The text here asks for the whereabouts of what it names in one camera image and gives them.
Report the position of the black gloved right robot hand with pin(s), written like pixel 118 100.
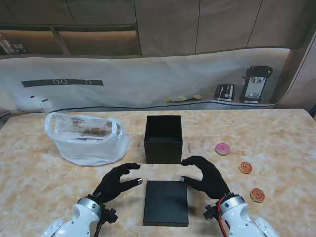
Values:
pixel 212 180

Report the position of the black silver espresso machine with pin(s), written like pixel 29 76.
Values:
pixel 255 84

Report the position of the white protective cover sheet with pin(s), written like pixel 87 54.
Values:
pixel 148 79

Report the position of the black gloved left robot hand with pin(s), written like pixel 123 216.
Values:
pixel 111 180

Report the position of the white printed plastic bag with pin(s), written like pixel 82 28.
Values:
pixel 86 150

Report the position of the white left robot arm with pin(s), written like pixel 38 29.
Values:
pixel 81 217

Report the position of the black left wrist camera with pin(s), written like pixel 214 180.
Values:
pixel 109 216

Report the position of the open black gift box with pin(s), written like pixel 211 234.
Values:
pixel 163 153

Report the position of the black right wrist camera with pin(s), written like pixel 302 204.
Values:
pixel 211 212

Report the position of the orange sprinkled mini donut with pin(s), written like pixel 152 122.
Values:
pixel 243 170
pixel 254 198

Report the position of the flat black box lid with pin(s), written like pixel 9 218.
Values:
pixel 165 202

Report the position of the small black shelf device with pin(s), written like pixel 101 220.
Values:
pixel 19 48

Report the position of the pink frosted mini donut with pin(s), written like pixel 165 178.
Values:
pixel 219 150

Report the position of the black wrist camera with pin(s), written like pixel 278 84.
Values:
pixel 109 216
pixel 211 212

